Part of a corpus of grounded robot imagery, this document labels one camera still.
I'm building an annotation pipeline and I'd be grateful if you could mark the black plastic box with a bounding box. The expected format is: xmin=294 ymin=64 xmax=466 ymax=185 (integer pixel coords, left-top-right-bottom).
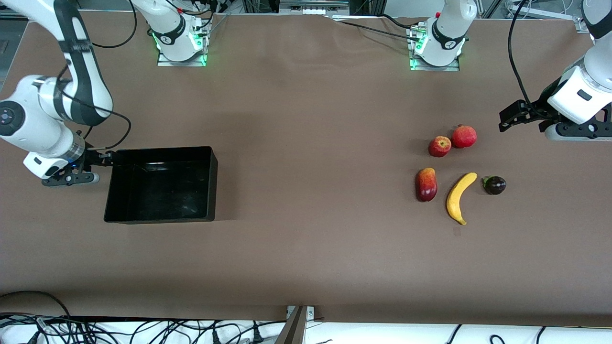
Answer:
xmin=104 ymin=146 xmax=219 ymax=224

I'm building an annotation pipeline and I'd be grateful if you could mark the grey power strip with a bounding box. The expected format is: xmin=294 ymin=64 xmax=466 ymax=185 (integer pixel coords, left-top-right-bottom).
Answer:
xmin=279 ymin=0 xmax=350 ymax=16

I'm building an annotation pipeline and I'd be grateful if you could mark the yellow banana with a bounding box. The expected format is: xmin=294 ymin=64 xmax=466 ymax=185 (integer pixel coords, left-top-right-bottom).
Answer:
xmin=446 ymin=172 xmax=478 ymax=226

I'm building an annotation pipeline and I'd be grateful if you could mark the brown table cover sheet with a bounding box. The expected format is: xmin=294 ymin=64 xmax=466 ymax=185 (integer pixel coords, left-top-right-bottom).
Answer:
xmin=0 ymin=10 xmax=612 ymax=328

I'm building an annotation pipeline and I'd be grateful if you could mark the dark purple eggplant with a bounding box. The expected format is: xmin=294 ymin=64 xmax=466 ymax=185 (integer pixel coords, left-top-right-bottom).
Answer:
xmin=482 ymin=175 xmax=507 ymax=195

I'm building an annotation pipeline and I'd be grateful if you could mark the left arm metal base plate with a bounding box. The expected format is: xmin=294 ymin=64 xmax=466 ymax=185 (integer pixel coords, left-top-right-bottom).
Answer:
xmin=409 ymin=24 xmax=460 ymax=72

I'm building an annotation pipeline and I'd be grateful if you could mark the red mango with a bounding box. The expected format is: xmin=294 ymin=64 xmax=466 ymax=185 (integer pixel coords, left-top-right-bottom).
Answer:
xmin=415 ymin=167 xmax=438 ymax=203

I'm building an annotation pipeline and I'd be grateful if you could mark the red yellow apple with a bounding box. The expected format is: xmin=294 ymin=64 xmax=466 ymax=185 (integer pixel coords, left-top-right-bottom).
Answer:
xmin=428 ymin=136 xmax=452 ymax=158

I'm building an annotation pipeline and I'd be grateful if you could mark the black cable on table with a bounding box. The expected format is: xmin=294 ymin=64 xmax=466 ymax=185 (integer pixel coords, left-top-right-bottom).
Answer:
xmin=330 ymin=14 xmax=424 ymax=39

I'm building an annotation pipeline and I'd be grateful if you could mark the red pomegranate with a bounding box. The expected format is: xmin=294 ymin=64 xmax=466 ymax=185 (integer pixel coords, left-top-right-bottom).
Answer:
xmin=451 ymin=124 xmax=478 ymax=149

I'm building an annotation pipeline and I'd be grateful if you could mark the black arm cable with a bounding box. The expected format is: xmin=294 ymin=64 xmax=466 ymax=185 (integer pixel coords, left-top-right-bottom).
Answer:
xmin=508 ymin=0 xmax=543 ymax=113
xmin=56 ymin=0 xmax=139 ymax=152

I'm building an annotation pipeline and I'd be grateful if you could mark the dark metal beam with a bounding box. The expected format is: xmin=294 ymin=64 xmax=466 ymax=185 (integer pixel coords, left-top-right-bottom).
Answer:
xmin=273 ymin=306 xmax=307 ymax=344

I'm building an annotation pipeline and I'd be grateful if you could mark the black looped floor cable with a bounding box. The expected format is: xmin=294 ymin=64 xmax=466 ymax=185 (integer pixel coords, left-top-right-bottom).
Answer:
xmin=0 ymin=290 xmax=72 ymax=318

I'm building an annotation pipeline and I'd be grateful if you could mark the silver metal bracket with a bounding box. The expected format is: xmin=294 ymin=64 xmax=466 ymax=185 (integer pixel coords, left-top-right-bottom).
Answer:
xmin=286 ymin=306 xmax=316 ymax=321

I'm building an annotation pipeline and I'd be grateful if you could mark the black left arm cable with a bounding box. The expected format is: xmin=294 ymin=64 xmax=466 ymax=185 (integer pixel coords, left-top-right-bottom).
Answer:
xmin=508 ymin=0 xmax=543 ymax=113

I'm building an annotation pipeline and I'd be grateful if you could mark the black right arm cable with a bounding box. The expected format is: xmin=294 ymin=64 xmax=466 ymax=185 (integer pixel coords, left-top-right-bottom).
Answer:
xmin=56 ymin=0 xmax=139 ymax=152

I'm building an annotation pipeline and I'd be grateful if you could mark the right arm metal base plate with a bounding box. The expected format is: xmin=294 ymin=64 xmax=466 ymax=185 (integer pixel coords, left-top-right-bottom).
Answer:
xmin=157 ymin=19 xmax=209 ymax=67

